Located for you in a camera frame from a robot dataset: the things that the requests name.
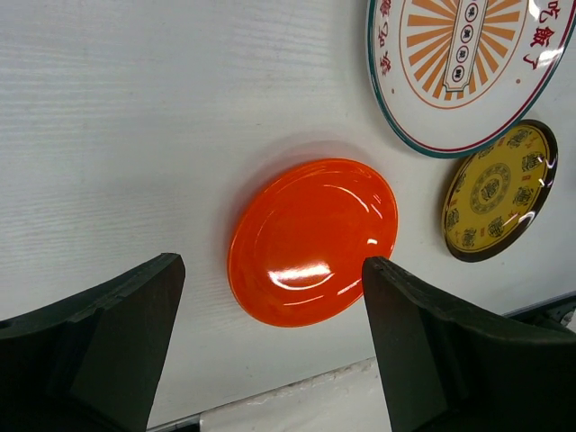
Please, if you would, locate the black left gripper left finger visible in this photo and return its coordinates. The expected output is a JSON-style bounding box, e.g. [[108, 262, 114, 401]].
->
[[1, 253, 185, 431]]

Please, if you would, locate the yellow patterned dark-rimmed plate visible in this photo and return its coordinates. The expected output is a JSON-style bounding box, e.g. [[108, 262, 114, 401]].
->
[[441, 120, 558, 263]]

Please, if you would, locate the white plate orange sunburst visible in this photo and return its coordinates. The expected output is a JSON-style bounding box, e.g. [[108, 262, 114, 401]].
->
[[365, 0, 575, 158]]

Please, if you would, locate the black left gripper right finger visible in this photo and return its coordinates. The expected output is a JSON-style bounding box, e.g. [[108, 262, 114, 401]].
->
[[362, 256, 575, 431]]

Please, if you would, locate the orange plastic plate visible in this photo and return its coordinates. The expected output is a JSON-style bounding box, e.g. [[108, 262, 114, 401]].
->
[[227, 158, 399, 328]]

